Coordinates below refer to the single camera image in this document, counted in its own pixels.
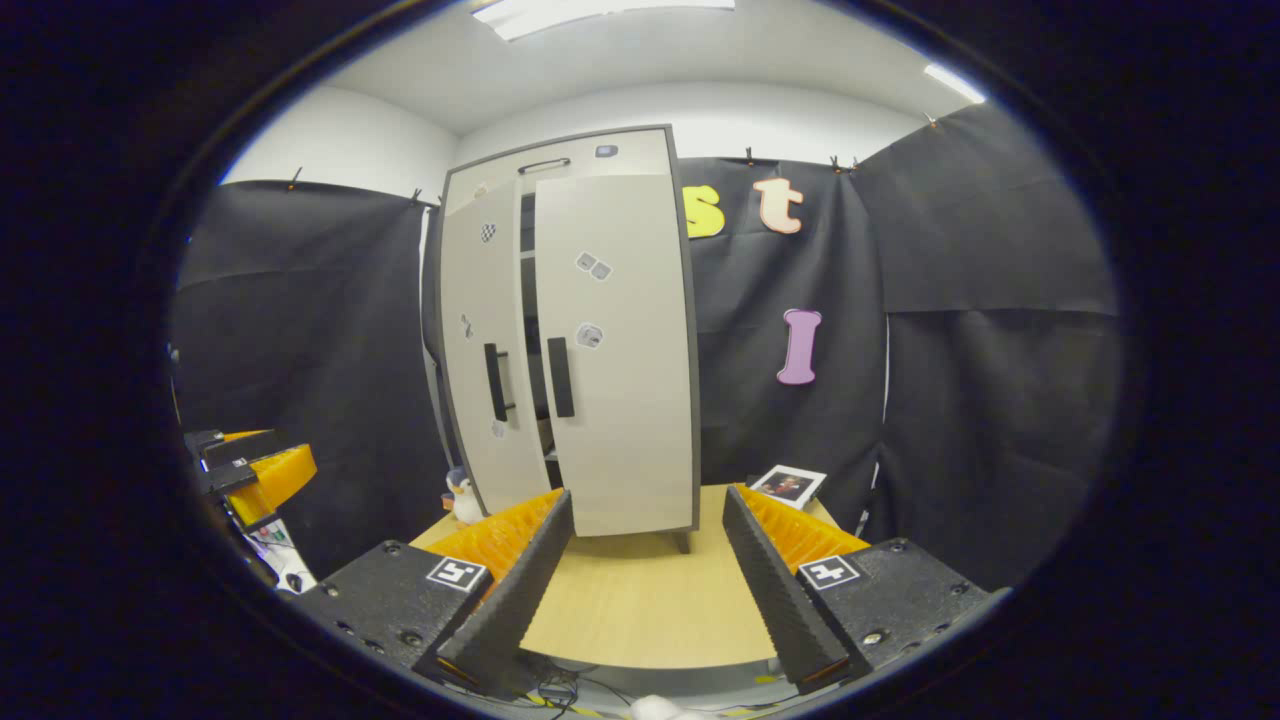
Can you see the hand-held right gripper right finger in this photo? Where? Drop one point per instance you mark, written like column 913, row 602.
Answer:
column 775, row 590

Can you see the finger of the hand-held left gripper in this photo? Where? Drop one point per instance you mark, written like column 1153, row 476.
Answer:
column 205, row 440
column 240, row 472

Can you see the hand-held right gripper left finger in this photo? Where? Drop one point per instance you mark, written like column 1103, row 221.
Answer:
column 520, row 590

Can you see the grey cabinet door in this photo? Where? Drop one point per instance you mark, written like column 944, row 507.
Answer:
column 630, row 400
column 480, row 350

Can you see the grey shoe cabinet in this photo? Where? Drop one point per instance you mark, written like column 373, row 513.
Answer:
column 529, row 300

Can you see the white box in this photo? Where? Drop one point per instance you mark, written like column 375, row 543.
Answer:
column 275, row 555

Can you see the white portrait cover book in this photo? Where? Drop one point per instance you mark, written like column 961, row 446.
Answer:
column 788, row 485

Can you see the penguin plush toy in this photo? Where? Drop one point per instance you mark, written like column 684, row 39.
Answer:
column 463, row 497

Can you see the black backdrop cloth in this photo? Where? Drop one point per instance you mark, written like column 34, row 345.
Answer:
column 300, row 350

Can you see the person's white footwear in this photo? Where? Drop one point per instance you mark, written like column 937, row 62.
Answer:
column 660, row 708

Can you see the ceiling light panel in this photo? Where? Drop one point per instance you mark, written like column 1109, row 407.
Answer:
column 600, row 15
column 955, row 83

